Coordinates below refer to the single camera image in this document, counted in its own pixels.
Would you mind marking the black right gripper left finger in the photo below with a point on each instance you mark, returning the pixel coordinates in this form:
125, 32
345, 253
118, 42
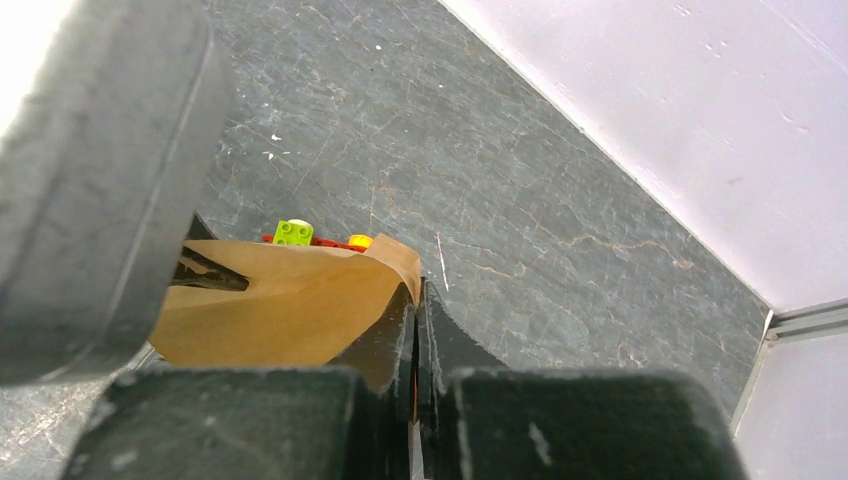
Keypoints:
349, 419

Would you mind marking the brown paper coffee filter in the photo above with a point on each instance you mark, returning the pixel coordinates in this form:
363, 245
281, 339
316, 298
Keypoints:
303, 306

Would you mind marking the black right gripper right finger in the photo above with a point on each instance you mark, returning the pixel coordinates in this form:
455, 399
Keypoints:
480, 419

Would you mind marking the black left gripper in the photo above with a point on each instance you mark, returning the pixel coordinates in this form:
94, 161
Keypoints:
110, 115

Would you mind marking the red toy brick car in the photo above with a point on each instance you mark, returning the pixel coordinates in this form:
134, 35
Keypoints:
297, 232

